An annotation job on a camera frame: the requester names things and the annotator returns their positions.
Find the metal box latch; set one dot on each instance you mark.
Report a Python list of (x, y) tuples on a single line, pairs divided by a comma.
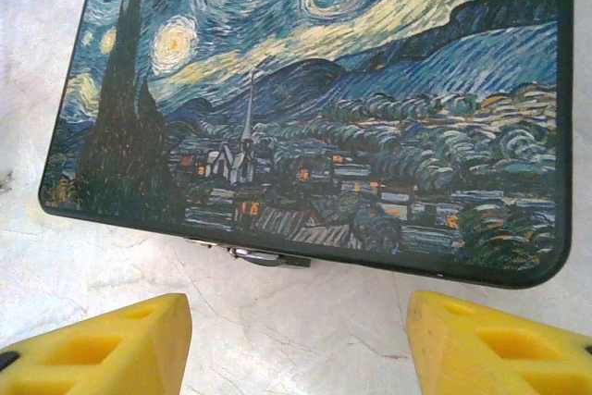
[(196, 242)]

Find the black box with painted lid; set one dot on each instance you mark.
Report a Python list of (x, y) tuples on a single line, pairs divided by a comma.
[(324, 90)]

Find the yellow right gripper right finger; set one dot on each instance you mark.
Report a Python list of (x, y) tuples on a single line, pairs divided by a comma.
[(499, 358)]

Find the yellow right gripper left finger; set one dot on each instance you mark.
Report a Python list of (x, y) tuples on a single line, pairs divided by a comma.
[(115, 353)]

